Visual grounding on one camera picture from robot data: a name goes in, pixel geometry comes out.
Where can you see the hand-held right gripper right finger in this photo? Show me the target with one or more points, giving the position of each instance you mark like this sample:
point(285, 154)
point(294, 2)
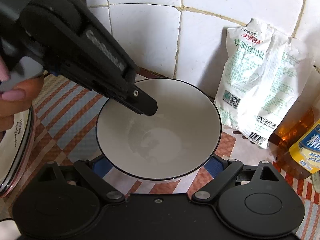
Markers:
point(215, 167)

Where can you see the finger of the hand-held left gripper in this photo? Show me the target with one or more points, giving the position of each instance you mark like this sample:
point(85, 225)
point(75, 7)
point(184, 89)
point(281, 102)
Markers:
point(143, 102)

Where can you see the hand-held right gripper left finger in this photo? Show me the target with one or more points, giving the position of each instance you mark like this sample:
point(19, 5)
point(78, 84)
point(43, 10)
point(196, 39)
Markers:
point(102, 167)

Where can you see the large white ribbed bowl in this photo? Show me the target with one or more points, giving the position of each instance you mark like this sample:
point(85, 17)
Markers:
point(175, 110)

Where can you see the person's left hand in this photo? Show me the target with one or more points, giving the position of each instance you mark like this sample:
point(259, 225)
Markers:
point(20, 97)

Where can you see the floral plate with pink rim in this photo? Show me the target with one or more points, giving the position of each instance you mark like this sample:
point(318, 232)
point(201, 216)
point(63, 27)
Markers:
point(31, 145)

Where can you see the yellow label cooking wine bottle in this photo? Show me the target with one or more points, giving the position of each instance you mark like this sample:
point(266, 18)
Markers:
point(302, 150)

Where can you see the white plate with sun print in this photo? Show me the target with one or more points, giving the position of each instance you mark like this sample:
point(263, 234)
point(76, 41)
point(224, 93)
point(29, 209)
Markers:
point(12, 150)

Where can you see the white salt bag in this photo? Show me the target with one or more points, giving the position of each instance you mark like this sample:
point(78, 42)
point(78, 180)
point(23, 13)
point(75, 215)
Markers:
point(260, 80)

